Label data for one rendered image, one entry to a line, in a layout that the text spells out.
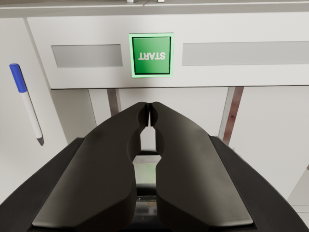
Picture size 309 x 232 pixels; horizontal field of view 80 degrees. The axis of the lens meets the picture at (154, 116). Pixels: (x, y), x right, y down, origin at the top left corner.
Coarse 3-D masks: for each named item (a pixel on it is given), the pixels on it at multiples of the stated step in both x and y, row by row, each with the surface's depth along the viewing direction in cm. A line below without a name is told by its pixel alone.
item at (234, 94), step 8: (232, 88) 40; (240, 88) 39; (232, 96) 40; (240, 96) 40; (232, 104) 41; (224, 112) 45; (232, 112) 42; (224, 120) 45; (232, 120) 43; (224, 128) 45; (232, 128) 45; (224, 136) 46
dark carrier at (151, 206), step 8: (136, 208) 54; (144, 208) 54; (152, 208) 54; (136, 216) 57; (144, 216) 57; (152, 216) 57; (136, 224) 59; (144, 224) 59; (152, 224) 59; (160, 224) 59
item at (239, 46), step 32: (32, 32) 23; (64, 32) 23; (96, 32) 23; (128, 32) 23; (160, 32) 23; (192, 32) 23; (224, 32) 23; (256, 32) 23; (288, 32) 23; (64, 64) 26; (96, 64) 26; (128, 64) 25; (192, 64) 26; (224, 64) 26; (256, 64) 25; (288, 64) 25
